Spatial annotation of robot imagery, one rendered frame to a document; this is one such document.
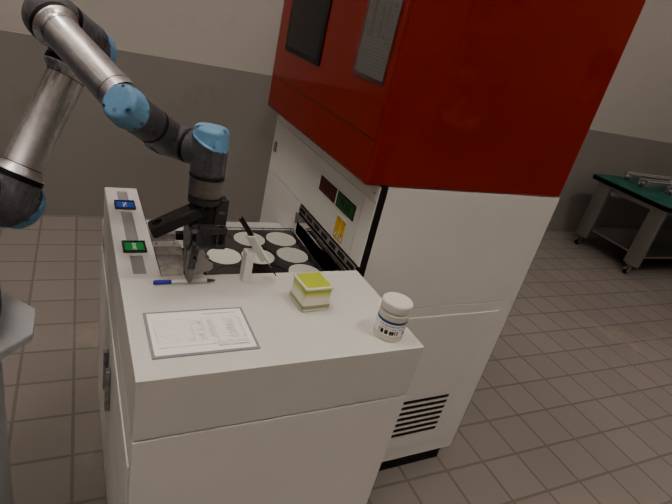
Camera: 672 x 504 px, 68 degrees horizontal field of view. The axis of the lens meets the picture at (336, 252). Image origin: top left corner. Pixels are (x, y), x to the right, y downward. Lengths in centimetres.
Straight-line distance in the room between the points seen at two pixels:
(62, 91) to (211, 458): 90
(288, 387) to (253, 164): 286
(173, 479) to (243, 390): 25
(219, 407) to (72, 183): 282
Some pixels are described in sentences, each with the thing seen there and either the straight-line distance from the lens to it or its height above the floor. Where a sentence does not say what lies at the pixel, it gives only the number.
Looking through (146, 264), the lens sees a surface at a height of 96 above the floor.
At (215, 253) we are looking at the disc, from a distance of 151.
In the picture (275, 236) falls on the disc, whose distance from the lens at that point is 167.
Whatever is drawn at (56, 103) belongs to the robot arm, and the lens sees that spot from 139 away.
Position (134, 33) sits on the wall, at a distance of 349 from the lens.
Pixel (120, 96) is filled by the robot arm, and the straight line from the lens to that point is 105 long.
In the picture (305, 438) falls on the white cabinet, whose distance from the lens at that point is 122.
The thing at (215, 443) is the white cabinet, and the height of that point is 77.
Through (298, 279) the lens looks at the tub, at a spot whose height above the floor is 103.
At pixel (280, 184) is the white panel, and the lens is 197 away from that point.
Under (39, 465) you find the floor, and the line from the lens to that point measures 214.
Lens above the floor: 161
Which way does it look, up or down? 25 degrees down
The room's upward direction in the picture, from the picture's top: 14 degrees clockwise
